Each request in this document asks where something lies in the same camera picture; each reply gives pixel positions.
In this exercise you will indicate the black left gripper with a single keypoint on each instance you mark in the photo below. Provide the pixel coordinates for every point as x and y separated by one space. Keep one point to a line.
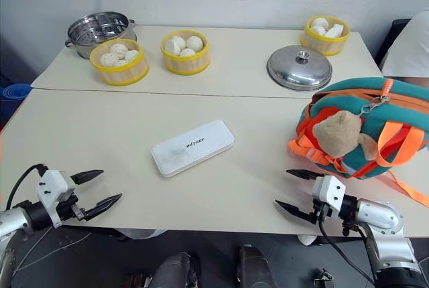
71 210

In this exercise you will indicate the white rectangular case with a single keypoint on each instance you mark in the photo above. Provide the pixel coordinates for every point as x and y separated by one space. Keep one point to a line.
191 149

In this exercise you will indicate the black chair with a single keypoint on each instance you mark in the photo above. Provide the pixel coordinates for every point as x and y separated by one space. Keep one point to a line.
390 38

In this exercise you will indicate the beige plush bear charm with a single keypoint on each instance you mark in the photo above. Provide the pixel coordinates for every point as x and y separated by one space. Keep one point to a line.
338 134

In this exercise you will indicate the white round bun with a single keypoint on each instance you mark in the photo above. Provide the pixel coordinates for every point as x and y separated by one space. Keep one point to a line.
175 45
195 43
187 52

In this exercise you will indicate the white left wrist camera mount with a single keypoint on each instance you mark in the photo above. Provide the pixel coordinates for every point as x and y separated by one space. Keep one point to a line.
53 189

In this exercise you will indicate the teal and orange backpack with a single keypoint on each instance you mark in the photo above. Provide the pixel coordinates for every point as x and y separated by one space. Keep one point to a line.
395 124

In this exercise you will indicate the white dotted bun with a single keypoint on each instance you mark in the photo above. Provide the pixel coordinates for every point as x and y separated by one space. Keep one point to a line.
107 59
131 55
119 49

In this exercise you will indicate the white long bun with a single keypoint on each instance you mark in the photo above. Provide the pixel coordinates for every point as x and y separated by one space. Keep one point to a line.
319 22
318 31
334 31

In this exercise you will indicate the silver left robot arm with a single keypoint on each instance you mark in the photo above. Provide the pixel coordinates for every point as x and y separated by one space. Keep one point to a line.
20 218

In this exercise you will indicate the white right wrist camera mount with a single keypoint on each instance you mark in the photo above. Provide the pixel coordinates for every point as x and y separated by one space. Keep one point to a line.
330 192

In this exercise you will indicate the stainless steel steamer pot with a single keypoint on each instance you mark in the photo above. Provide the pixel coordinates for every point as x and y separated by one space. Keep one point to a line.
90 28

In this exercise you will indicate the dark rounded shape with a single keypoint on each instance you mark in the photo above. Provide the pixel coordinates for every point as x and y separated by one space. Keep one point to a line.
256 268

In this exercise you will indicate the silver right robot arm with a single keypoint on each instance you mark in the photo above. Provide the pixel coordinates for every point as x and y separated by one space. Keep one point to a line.
382 221

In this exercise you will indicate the stainless steel pot lid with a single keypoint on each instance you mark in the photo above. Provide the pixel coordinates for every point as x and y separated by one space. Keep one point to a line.
298 70

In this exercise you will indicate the bamboo steamer with long buns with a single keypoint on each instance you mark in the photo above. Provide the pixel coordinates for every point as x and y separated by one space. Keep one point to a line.
323 45

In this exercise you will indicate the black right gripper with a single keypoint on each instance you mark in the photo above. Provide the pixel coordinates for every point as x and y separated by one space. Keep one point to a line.
321 211

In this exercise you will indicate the bamboo steamer with round buns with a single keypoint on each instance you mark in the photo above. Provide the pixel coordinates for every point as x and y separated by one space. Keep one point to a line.
186 65

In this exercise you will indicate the person in white shirt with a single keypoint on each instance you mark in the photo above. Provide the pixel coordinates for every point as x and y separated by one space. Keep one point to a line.
410 50

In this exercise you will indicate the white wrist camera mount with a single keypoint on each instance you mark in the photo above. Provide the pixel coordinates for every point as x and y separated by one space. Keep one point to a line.
53 189
330 192

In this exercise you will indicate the bamboo steamer with dotted buns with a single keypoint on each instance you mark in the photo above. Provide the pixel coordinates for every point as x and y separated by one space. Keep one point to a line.
120 73

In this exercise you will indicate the blue round stool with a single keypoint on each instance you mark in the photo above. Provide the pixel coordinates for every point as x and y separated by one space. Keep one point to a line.
13 98

